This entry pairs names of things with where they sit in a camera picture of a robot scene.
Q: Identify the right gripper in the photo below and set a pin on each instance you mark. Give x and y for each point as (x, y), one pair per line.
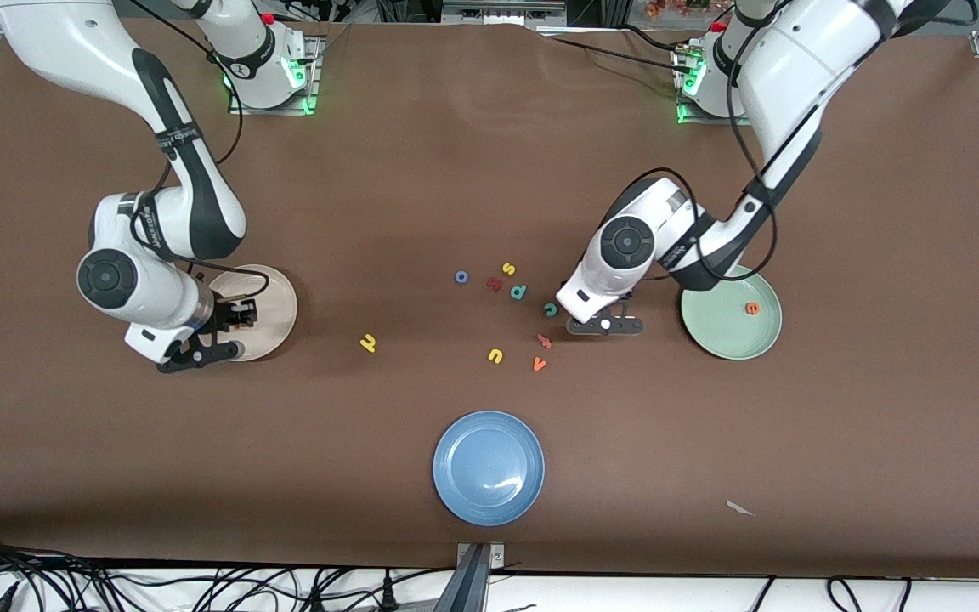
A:
(223, 314)

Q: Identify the yellow foam letter n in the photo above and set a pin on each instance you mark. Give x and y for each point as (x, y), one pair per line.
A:
(370, 345)

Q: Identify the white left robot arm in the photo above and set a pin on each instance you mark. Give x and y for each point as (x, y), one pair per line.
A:
(804, 59)

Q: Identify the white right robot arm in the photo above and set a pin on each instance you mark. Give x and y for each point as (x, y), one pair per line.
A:
(56, 42)

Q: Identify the beige plate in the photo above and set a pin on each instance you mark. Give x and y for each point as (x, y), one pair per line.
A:
(277, 314)

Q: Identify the teal foam letter p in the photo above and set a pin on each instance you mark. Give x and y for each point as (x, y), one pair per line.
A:
(517, 292)

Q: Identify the green plate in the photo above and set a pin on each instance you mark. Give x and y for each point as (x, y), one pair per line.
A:
(727, 330)

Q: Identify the blue plate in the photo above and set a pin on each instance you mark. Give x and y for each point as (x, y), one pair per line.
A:
(489, 467)

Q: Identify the brown paper table cover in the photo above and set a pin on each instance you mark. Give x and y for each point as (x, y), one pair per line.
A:
(116, 476)

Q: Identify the white paper scrap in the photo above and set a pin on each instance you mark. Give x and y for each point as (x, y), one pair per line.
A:
(739, 508)

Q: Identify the grey equipment box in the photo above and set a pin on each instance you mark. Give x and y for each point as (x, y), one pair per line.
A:
(502, 10)

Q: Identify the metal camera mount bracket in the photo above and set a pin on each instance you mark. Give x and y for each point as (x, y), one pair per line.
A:
(481, 554)

